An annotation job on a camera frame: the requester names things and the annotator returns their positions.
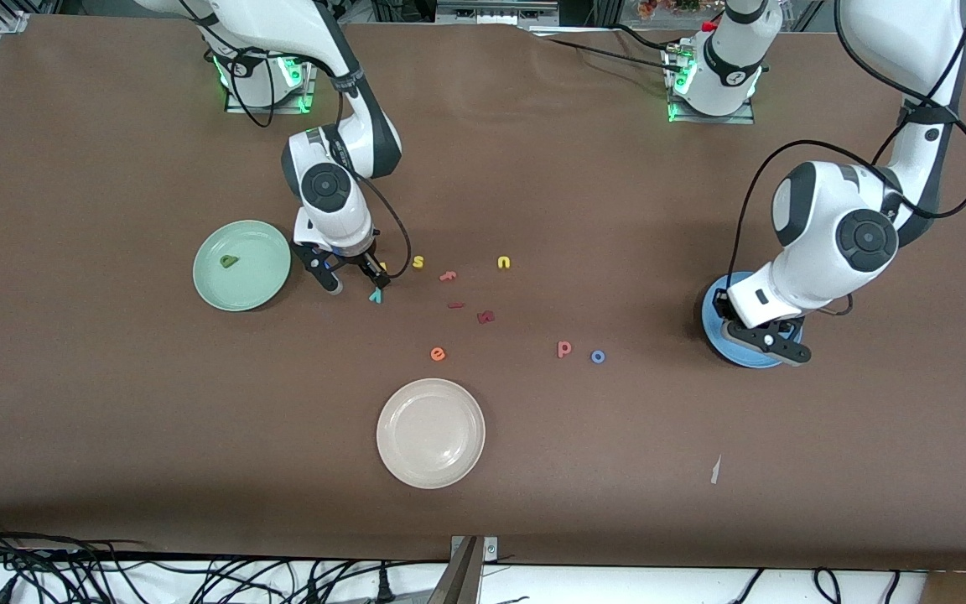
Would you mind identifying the beige plate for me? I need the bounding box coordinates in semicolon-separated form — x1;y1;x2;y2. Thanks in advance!
376;378;486;490

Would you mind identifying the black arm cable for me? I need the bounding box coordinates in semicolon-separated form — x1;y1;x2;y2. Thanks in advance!
198;0;413;279
733;0;966;290

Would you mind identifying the black cable on mat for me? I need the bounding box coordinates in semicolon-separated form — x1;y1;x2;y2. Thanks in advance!
533;23;678;76

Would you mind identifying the blue plate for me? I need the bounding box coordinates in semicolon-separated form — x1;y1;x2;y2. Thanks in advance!
701;271;804;370

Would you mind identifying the green plate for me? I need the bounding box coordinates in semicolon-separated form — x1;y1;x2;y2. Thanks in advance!
192;220;293;313

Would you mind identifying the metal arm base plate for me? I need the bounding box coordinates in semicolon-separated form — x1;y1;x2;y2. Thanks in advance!
224;59;317;115
666;42;757;126

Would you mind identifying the metal background rail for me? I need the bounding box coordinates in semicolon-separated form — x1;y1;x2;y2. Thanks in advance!
435;0;561;26

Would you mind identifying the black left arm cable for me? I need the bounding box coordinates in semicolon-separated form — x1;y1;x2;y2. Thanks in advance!
733;0;966;290

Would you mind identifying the silver metal bracket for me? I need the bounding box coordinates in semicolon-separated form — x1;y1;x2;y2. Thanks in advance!
449;535;499;561

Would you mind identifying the brown table cover mat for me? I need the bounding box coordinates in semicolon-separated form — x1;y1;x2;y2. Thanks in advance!
0;13;966;574

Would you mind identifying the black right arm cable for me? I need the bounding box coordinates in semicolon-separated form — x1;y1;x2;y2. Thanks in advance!
198;0;413;279

